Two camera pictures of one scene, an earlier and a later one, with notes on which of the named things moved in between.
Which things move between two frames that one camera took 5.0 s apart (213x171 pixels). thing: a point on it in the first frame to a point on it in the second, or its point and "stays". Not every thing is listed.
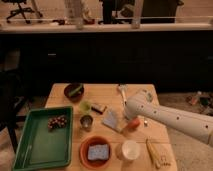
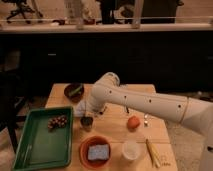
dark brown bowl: [74, 91] stays
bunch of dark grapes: [55, 122] stays
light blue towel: [115, 118] to [82, 108]
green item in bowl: [76, 92] stays
